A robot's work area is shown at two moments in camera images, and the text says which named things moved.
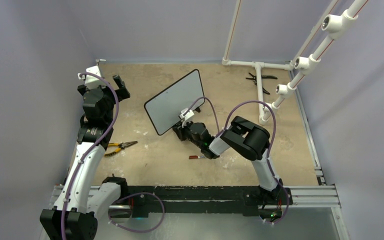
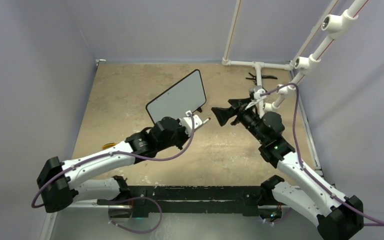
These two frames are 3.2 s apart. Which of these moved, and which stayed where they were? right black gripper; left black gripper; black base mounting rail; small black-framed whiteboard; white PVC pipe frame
Moved: right black gripper; left black gripper
Stayed: small black-framed whiteboard; black base mounting rail; white PVC pipe frame
